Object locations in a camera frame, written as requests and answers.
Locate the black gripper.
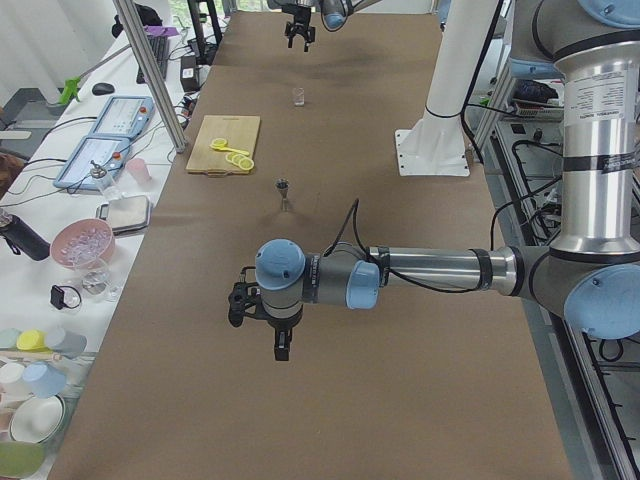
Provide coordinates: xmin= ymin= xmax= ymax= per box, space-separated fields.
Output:
xmin=284 ymin=4 xmax=315 ymax=52
xmin=273 ymin=319 xmax=300 ymax=361

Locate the clear glass cup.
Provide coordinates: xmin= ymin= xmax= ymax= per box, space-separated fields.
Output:
xmin=292 ymin=87 xmax=305 ymax=107

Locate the steel jigger measuring cup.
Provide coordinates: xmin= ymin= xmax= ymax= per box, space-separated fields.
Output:
xmin=275 ymin=178 xmax=289 ymax=212

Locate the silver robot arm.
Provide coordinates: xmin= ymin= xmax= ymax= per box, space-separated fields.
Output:
xmin=277 ymin=0 xmax=377 ymax=52
xmin=229 ymin=1 xmax=639 ymax=361

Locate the pink plastic cup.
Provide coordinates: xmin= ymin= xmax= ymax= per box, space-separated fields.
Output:
xmin=125 ymin=157 xmax=152 ymax=184

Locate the blue cup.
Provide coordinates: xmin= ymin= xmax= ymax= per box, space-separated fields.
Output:
xmin=22 ymin=362 xmax=67 ymax=398

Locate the yellow cup on rack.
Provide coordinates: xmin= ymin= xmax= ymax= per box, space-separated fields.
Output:
xmin=16 ymin=329 xmax=48 ymax=352

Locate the bamboo cutting board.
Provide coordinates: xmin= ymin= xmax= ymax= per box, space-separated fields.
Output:
xmin=186 ymin=115 xmax=261 ymax=177

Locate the yellow plastic spoon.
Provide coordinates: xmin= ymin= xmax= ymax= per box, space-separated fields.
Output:
xmin=222 ymin=143 xmax=249 ymax=155

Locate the black keyboard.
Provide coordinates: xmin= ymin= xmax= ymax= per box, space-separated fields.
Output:
xmin=147 ymin=35 xmax=169 ymax=80

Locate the grey metal tray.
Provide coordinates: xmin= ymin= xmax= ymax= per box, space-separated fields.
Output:
xmin=96 ymin=195 xmax=153 ymax=236

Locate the wine glass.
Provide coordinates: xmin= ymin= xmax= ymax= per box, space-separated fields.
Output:
xmin=79 ymin=258 xmax=122 ymax=302

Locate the upper teach pendant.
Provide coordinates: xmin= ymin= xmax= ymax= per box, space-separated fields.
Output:
xmin=91 ymin=96 xmax=154 ymax=140

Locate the teach pendant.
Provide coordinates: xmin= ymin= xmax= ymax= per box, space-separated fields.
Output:
xmin=53 ymin=135 xmax=131 ymax=191
xmin=91 ymin=96 xmax=154 ymax=140

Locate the black computer mouse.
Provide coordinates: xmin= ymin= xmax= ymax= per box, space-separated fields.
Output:
xmin=92 ymin=82 xmax=115 ymax=96

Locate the pink bowl with ice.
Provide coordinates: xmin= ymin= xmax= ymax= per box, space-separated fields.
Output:
xmin=50 ymin=218 xmax=115 ymax=269

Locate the lower teach pendant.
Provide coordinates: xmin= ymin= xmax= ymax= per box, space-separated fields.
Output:
xmin=53 ymin=135 xmax=131 ymax=191

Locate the white bowl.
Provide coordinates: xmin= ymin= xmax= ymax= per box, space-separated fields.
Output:
xmin=9 ymin=396 xmax=66 ymax=443

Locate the black water bottle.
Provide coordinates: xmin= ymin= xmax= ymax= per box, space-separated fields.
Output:
xmin=1 ymin=209 xmax=50 ymax=261

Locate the green bowl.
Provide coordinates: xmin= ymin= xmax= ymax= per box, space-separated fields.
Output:
xmin=1 ymin=442 xmax=46 ymax=478

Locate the aluminium frame post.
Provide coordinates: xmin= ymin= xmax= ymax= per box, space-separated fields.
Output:
xmin=113 ymin=0 xmax=187 ymax=154

